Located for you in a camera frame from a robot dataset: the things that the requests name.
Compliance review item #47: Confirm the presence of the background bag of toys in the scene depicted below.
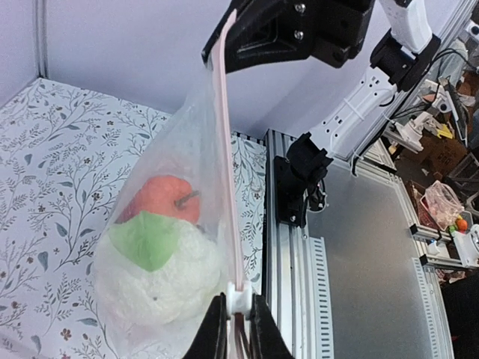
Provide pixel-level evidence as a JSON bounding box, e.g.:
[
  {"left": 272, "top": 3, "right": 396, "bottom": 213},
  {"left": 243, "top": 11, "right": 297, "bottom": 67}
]
[{"left": 421, "top": 180, "right": 465, "bottom": 230}]

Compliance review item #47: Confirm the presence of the clear zip top bag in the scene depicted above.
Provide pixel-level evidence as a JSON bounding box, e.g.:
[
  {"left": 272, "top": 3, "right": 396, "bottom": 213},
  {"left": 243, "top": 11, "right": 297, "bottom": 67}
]
[{"left": 93, "top": 12, "right": 251, "bottom": 358}]

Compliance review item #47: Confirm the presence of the aluminium front rail frame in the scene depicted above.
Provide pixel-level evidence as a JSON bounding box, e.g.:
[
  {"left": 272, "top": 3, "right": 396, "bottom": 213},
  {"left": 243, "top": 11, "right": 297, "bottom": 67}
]
[{"left": 263, "top": 144, "right": 454, "bottom": 358}]

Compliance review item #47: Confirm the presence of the white zipper slider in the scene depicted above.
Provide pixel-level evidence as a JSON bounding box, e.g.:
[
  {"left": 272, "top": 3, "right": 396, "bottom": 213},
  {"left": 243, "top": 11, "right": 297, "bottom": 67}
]
[{"left": 225, "top": 281, "right": 254, "bottom": 319}]

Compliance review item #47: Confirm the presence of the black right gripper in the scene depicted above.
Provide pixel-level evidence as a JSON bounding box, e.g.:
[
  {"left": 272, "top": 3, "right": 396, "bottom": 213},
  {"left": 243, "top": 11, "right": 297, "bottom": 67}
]
[{"left": 201, "top": 0, "right": 374, "bottom": 73}]

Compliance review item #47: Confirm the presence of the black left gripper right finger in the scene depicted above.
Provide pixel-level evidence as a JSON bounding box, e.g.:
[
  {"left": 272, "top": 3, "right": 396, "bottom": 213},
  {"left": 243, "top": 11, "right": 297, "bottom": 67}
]
[{"left": 249, "top": 294, "right": 294, "bottom": 359}]

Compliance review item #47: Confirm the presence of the background workbench clutter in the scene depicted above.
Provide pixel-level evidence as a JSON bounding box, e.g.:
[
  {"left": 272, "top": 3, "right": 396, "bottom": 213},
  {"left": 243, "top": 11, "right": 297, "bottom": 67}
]
[{"left": 384, "top": 38, "right": 478, "bottom": 269}]

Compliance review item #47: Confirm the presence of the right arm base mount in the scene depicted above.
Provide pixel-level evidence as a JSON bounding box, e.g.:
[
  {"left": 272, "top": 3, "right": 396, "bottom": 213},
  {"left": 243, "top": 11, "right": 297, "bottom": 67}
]
[{"left": 273, "top": 132, "right": 333, "bottom": 228}]

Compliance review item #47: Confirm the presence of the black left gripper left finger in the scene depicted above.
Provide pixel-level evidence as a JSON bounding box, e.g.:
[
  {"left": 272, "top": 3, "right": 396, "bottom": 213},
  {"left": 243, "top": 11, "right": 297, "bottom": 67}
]
[{"left": 183, "top": 293, "right": 228, "bottom": 359}]

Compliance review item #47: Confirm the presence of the left aluminium corner post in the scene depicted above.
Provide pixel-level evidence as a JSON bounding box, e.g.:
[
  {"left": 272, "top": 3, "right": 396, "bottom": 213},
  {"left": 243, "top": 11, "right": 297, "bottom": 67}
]
[{"left": 33, "top": 0, "right": 49, "bottom": 79}]

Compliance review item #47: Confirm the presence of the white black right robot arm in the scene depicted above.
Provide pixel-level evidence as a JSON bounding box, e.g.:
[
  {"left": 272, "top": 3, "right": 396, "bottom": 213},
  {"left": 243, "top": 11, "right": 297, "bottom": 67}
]
[{"left": 201, "top": 1, "right": 441, "bottom": 176}]

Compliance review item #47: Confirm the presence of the white toy cauliflower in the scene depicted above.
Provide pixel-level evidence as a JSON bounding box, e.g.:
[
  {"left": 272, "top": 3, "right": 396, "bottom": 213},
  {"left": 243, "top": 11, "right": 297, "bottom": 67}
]
[{"left": 94, "top": 212, "right": 225, "bottom": 325}]

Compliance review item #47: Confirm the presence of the orange toy pumpkin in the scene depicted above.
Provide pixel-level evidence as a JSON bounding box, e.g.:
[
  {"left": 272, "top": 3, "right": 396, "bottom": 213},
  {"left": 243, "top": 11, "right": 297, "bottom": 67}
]
[{"left": 115, "top": 175, "right": 200, "bottom": 224}]

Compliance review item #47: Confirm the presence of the floral patterned table mat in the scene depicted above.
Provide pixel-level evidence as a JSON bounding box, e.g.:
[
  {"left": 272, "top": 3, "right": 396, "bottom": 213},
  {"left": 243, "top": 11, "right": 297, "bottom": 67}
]
[{"left": 0, "top": 77, "right": 269, "bottom": 359}]

